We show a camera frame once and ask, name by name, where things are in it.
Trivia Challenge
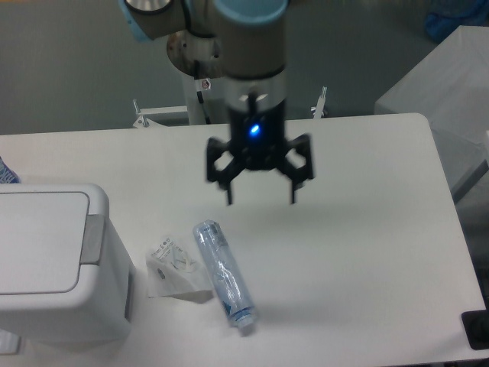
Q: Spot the white table clamp bracket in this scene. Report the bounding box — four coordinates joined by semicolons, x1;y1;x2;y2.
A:
310;86;329;119

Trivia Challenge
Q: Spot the blue patterned object left edge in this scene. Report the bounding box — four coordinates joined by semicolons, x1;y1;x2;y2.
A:
0;158;21;184

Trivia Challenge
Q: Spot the blue plastic bag background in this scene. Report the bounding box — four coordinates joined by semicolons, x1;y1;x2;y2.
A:
424;1;488;43

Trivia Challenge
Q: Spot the clear plastic wrapper bag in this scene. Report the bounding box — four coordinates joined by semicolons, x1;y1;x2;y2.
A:
145;235;213;304

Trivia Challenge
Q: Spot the white push-lid trash can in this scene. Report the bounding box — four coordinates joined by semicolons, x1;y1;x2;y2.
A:
1;183;135;343

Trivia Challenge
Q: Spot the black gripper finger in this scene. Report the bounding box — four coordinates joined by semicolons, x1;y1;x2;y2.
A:
277;134;315;204
205;136;245;206

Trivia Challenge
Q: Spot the crushed clear plastic bottle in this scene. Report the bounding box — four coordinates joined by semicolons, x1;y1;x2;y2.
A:
193;219;256;336

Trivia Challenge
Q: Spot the black device table corner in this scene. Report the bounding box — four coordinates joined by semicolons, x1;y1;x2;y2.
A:
461;310;488;350

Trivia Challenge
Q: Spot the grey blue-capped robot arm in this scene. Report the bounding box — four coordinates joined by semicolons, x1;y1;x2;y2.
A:
119;1;314;197

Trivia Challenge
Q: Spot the grey covered box right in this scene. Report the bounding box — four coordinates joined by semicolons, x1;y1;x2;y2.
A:
374;26;488;196

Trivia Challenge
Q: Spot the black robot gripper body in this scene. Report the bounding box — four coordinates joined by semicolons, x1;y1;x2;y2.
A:
225;100;287;172

